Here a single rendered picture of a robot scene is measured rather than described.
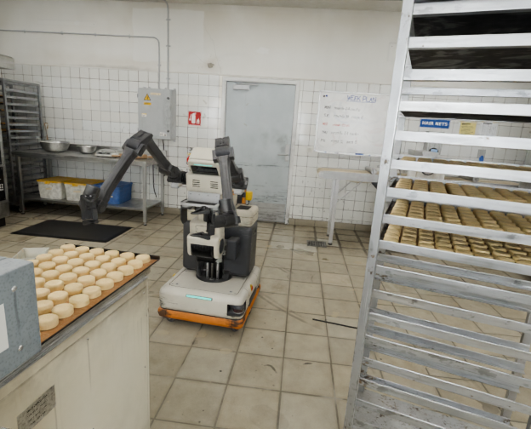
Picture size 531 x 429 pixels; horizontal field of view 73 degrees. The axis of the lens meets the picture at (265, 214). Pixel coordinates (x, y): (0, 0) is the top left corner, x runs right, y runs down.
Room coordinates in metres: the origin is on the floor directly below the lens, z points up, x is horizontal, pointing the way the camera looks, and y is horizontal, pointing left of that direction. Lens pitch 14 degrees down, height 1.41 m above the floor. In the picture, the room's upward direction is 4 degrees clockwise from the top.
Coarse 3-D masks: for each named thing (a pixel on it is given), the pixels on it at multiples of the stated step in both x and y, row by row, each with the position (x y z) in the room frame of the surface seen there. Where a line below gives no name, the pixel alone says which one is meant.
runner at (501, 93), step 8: (408, 88) 1.54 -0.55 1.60; (416, 88) 1.53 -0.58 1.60; (424, 88) 1.52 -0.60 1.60; (432, 88) 1.51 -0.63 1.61; (440, 88) 1.50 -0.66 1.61; (448, 88) 1.49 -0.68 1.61; (472, 96) 1.45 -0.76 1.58; (480, 96) 1.43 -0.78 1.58; (488, 96) 1.42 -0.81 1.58; (496, 96) 1.40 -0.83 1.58; (504, 96) 1.39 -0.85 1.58; (512, 96) 1.38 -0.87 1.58; (520, 96) 1.37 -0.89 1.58; (528, 96) 1.36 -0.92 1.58
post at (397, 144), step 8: (408, 56) 1.55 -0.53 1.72; (408, 96) 1.56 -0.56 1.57; (400, 120) 1.55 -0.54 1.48; (400, 128) 1.55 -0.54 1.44; (400, 144) 1.55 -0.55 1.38; (392, 152) 1.56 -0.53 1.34; (400, 152) 1.56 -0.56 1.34; (384, 224) 1.55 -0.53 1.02; (376, 264) 1.56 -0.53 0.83; (376, 280) 1.55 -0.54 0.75; (376, 288) 1.55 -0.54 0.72; (376, 304) 1.55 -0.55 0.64; (368, 320) 1.55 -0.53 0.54; (368, 352) 1.55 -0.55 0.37
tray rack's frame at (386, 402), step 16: (416, 0) 1.14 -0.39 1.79; (432, 0) 1.13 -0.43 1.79; (448, 0) 1.21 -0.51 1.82; (528, 320) 1.32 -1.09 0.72; (528, 336) 1.31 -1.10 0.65; (368, 400) 1.49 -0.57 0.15; (384, 400) 1.50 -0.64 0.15; (512, 400) 1.31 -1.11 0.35; (368, 416) 1.39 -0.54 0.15; (384, 416) 1.39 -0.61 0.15; (416, 416) 1.41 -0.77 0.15; (432, 416) 1.41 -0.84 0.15; (448, 416) 1.42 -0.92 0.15
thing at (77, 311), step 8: (144, 264) 1.20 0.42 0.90; (136, 272) 1.12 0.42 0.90; (96, 280) 1.04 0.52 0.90; (112, 288) 1.00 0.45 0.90; (104, 296) 0.94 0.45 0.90; (88, 304) 0.89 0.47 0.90; (80, 312) 0.85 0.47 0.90; (64, 320) 0.80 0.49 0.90; (72, 320) 0.81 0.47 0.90; (56, 328) 0.77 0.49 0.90; (40, 336) 0.73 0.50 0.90; (48, 336) 0.73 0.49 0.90
